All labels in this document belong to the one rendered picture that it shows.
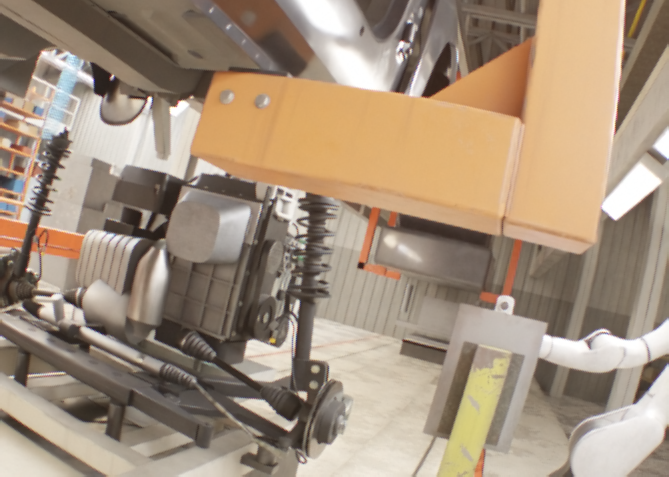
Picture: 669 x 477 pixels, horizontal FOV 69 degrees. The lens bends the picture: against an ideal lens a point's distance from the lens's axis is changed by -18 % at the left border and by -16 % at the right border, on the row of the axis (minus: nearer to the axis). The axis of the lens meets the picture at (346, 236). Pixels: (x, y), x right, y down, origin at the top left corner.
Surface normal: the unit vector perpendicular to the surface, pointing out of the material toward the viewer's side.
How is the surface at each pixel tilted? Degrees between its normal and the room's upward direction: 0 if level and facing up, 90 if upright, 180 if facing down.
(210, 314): 90
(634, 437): 87
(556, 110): 90
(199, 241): 90
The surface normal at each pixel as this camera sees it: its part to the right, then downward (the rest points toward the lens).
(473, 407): -0.26, -0.13
